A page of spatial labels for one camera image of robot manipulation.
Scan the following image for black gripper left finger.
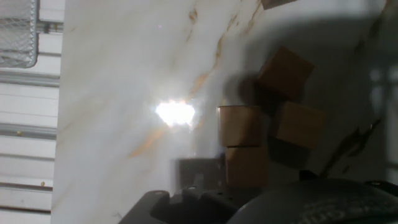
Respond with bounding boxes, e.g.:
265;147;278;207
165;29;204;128
118;157;262;224

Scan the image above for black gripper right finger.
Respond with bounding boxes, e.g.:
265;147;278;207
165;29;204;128
298;169;320;182

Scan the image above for small wooden cube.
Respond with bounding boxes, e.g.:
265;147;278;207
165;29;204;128
224;145;270;189
261;0;299;10
269;101;327;150
216;105;262;147
257;45;315;102

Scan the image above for marble pattern mat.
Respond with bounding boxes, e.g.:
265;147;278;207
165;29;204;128
51;0;398;224

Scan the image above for clear plastic box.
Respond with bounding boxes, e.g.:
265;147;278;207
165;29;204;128
0;0;40;68

